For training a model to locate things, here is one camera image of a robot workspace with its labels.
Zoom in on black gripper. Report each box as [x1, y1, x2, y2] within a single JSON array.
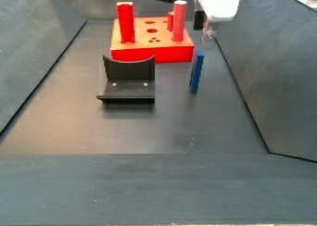
[[192, 10, 215, 50]]

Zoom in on blue rectangular peg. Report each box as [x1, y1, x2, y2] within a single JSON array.
[[189, 46, 204, 94]]

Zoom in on red peg board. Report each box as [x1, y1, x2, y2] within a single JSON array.
[[109, 17, 193, 63]]

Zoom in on red star peg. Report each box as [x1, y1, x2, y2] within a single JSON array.
[[167, 11, 173, 31]]

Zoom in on pink hexagonal peg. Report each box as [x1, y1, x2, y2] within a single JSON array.
[[172, 0, 187, 42]]

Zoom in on tall red notched peg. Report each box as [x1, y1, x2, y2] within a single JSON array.
[[116, 2, 136, 44]]

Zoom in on black curved bracket stand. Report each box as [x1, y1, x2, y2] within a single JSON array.
[[96, 56, 155, 102]]

